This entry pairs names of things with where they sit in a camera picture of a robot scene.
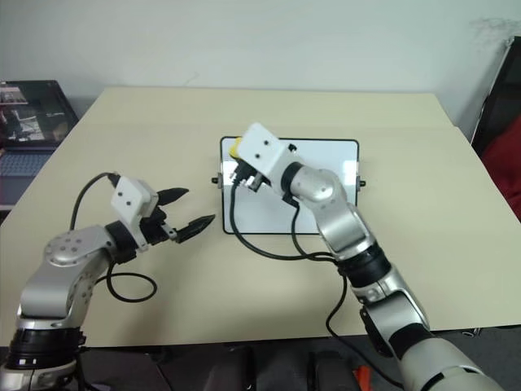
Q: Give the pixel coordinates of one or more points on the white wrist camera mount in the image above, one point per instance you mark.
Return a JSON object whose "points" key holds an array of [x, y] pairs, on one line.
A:
{"points": [[130, 199], [262, 152]]}

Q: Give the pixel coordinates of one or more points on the red fabric object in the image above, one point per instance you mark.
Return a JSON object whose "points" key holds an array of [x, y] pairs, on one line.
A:
{"points": [[504, 171]]}

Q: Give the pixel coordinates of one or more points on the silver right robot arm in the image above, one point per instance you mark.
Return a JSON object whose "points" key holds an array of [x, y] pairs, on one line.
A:
{"points": [[346, 228]]}

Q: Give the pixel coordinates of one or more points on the small black-framed whiteboard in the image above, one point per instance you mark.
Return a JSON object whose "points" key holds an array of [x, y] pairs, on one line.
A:
{"points": [[264, 216]]}

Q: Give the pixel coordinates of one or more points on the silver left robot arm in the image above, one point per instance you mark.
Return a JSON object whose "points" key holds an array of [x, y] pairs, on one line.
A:
{"points": [[61, 277]]}

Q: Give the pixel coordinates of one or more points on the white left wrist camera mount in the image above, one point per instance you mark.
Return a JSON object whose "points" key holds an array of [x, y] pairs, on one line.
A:
{"points": [[130, 199]]}

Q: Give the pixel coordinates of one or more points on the yellow whiteboard eraser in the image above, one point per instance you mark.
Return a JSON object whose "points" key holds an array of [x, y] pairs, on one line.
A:
{"points": [[235, 148]]}

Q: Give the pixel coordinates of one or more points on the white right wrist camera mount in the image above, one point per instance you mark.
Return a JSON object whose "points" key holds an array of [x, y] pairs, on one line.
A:
{"points": [[262, 152]]}

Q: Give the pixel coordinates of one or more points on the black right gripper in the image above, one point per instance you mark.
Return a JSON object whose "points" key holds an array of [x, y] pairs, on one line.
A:
{"points": [[243, 171]]}

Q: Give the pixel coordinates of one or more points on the small orange object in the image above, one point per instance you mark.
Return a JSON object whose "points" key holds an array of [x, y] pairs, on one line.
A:
{"points": [[361, 372]]}

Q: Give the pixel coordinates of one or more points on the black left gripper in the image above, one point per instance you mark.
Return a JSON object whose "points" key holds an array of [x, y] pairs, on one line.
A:
{"points": [[154, 228]]}

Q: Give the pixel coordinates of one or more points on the red and black chair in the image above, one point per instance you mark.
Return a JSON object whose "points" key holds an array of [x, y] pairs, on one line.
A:
{"points": [[494, 106]]}

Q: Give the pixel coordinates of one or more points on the open laptop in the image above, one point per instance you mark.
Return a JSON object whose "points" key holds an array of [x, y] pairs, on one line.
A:
{"points": [[28, 122]]}

